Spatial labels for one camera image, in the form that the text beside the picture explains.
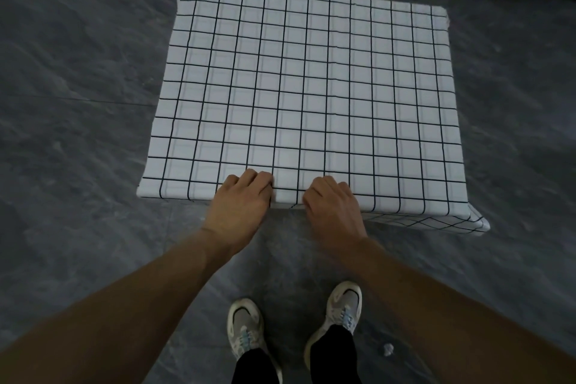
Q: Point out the person's right hand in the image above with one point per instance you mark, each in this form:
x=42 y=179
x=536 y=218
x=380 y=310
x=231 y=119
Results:
x=335 y=212

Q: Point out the person's left hand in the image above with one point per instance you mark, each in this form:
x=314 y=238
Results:
x=240 y=208

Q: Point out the person's right forearm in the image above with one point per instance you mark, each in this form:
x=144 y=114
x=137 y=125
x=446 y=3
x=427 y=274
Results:
x=450 y=316

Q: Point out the person's left forearm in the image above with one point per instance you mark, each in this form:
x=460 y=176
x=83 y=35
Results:
x=112 y=316

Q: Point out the person's right white shoe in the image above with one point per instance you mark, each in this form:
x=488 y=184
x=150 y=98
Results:
x=342 y=307

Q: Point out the person's white shoe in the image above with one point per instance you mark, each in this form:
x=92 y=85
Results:
x=245 y=329
x=342 y=307

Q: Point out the person's left white shoe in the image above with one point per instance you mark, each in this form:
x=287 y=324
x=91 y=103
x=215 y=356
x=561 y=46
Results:
x=245 y=329

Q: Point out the person's black trousers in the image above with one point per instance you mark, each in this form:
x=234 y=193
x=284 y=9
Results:
x=333 y=356

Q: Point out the white paper scrap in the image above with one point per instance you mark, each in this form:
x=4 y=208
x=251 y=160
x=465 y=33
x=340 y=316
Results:
x=388 y=350

